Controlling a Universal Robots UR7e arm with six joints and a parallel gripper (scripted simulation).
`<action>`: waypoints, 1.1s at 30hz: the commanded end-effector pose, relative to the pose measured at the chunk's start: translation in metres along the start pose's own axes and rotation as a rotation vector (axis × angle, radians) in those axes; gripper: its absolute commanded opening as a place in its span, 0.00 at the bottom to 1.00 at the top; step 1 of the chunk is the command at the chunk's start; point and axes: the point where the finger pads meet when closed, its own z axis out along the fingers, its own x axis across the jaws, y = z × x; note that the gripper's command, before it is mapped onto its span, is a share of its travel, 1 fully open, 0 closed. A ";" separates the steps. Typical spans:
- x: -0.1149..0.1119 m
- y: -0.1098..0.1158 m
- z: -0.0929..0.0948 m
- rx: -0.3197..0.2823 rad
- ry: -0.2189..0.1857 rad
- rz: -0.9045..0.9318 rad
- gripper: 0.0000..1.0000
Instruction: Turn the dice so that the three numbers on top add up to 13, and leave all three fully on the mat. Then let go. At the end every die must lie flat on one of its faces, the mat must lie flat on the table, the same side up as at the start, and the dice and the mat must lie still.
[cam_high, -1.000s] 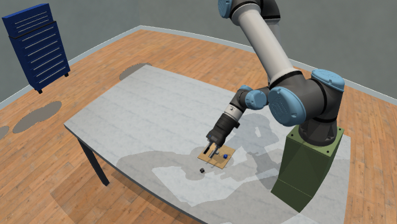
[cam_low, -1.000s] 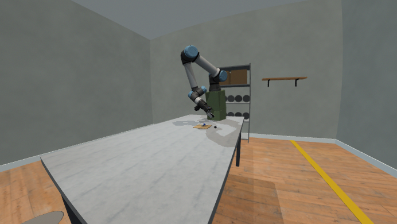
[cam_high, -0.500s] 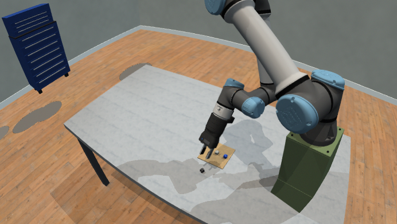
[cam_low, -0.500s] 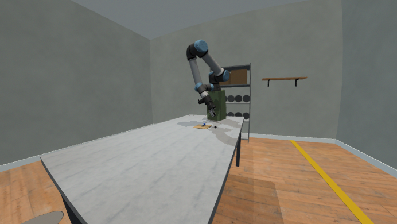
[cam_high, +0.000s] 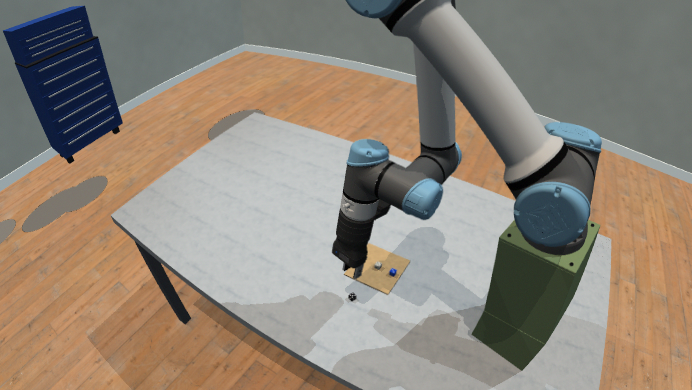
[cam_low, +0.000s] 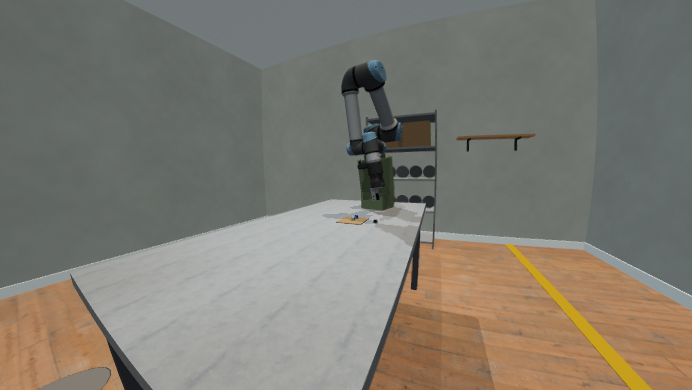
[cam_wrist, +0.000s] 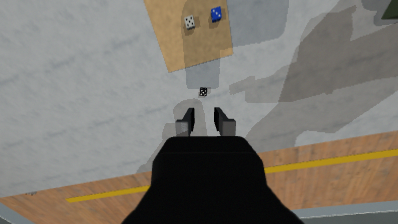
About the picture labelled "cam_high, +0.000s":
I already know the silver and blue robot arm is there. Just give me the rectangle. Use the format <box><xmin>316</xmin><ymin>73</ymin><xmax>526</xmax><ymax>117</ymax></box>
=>
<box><xmin>343</xmin><ymin>0</ymin><xmax>602</xmax><ymax>255</ymax></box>

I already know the tan mat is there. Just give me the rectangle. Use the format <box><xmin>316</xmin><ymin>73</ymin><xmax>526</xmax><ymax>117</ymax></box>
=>
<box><xmin>344</xmin><ymin>243</ymin><xmax>410</xmax><ymax>294</ymax></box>

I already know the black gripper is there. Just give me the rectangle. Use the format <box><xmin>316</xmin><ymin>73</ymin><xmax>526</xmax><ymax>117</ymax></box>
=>
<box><xmin>332</xmin><ymin>193</ymin><xmax>391</xmax><ymax>279</ymax></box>

